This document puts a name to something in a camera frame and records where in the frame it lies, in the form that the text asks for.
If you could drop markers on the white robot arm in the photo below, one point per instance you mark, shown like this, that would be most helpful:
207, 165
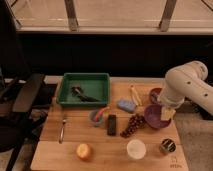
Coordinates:
187, 81

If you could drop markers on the green plastic tray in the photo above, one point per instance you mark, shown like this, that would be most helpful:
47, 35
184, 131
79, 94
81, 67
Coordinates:
94, 85

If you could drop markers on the dark utensil in tray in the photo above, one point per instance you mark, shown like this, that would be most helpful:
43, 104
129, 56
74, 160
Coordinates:
77, 91

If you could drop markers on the blue sponge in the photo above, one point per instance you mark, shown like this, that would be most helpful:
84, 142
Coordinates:
126, 105

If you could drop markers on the black rectangular block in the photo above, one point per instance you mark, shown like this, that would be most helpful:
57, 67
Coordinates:
111, 125

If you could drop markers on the orange pink stick toy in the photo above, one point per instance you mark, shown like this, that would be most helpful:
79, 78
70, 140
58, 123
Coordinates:
100, 113

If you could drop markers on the small dark red bowl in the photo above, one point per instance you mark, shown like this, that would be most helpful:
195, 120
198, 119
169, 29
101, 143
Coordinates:
153, 95

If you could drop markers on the purple bowl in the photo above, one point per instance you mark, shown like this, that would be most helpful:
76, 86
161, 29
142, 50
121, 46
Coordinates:
152, 115

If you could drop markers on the yellow cheese piece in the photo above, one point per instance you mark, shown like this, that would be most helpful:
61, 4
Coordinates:
167, 113

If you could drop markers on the orange fruit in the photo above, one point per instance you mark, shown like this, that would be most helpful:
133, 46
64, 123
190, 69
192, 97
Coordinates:
84, 151

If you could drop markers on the white round cup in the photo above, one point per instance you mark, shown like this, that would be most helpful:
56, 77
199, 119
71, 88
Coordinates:
136, 149

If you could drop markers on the black office chair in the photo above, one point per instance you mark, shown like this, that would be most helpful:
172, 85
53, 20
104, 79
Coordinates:
17, 126

